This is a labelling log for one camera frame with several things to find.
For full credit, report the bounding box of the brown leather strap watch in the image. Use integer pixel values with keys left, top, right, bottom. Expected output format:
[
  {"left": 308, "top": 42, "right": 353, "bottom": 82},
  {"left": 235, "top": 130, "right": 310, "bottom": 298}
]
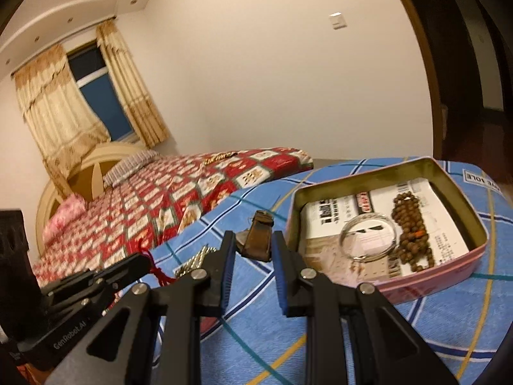
[{"left": 236, "top": 210, "right": 275, "bottom": 263}]

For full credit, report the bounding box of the pink tin box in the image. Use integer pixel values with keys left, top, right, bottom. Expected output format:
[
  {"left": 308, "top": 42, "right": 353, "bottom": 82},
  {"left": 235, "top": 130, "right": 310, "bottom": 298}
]
[{"left": 286, "top": 157, "right": 490, "bottom": 305}]

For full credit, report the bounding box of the white pillow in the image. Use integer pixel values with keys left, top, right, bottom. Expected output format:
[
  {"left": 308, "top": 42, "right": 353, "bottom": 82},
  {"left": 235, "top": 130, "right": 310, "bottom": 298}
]
[{"left": 36, "top": 140, "right": 146, "bottom": 245}]

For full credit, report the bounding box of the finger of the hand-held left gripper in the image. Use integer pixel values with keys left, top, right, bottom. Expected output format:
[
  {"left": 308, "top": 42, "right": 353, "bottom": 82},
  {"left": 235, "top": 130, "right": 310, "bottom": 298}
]
[
  {"left": 50, "top": 278, "right": 133, "bottom": 321},
  {"left": 42, "top": 253, "right": 152, "bottom": 295}
]

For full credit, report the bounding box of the brown wooden bead string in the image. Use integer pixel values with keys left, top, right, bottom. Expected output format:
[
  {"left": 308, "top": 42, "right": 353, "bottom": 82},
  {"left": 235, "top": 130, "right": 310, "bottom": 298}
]
[{"left": 391, "top": 192, "right": 436, "bottom": 272}]

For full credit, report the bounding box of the window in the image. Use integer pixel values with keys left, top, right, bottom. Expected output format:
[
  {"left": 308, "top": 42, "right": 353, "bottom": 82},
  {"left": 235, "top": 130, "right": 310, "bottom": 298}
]
[{"left": 66, "top": 40, "right": 137, "bottom": 143}]

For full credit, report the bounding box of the metal bead chain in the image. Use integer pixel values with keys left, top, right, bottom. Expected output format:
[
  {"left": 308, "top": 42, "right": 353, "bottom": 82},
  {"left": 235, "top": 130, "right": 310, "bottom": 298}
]
[{"left": 175, "top": 244, "right": 219, "bottom": 278}]

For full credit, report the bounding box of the blue plaid bed sheet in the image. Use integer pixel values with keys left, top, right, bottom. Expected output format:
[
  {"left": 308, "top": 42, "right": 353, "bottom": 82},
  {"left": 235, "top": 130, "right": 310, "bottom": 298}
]
[{"left": 148, "top": 156, "right": 513, "bottom": 385}]

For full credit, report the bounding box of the striped pillow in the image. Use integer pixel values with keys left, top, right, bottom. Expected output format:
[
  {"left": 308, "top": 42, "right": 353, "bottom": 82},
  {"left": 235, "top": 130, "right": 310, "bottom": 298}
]
[{"left": 103, "top": 149, "right": 161, "bottom": 187}]

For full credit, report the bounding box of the printed paper sheet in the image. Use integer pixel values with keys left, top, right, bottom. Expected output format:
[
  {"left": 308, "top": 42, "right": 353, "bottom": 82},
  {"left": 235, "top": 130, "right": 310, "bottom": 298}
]
[{"left": 299, "top": 177, "right": 469, "bottom": 283}]

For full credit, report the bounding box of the narrow beige curtain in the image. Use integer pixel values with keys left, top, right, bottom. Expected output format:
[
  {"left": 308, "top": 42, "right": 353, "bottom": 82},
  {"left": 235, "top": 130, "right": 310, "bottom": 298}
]
[{"left": 95, "top": 19, "right": 169, "bottom": 149}]

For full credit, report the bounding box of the pink pillow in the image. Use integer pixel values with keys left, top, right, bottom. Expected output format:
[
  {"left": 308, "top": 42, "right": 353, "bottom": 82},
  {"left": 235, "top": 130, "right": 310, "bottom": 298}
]
[{"left": 41, "top": 193, "right": 87, "bottom": 244}]

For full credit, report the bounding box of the wide beige curtain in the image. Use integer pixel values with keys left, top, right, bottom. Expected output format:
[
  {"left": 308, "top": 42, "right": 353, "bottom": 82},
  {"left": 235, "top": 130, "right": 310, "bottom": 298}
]
[{"left": 11, "top": 43, "right": 112, "bottom": 200}]

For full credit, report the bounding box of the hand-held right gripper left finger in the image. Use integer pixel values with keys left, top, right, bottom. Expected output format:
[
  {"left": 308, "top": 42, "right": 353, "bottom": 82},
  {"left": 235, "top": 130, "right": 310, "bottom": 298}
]
[{"left": 42, "top": 230, "right": 237, "bottom": 385}]

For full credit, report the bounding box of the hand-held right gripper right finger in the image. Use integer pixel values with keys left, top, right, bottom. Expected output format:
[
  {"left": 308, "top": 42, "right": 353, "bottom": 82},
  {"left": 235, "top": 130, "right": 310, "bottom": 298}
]
[{"left": 273, "top": 230, "right": 460, "bottom": 385}]

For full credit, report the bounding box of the red printed bedspread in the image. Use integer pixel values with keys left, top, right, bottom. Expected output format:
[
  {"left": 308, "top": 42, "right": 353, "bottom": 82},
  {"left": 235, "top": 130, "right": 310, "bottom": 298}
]
[{"left": 32, "top": 148, "right": 314, "bottom": 286}]

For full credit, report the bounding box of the red tassel cord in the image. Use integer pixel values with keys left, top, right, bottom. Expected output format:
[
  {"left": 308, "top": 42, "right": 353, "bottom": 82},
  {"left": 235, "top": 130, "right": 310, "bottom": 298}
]
[{"left": 138, "top": 249, "right": 177, "bottom": 288}]

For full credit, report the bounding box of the wooden door frame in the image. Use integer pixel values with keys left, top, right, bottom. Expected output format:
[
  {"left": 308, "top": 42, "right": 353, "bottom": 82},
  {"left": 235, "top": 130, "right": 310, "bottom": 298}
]
[{"left": 383, "top": 0, "right": 448, "bottom": 159}]

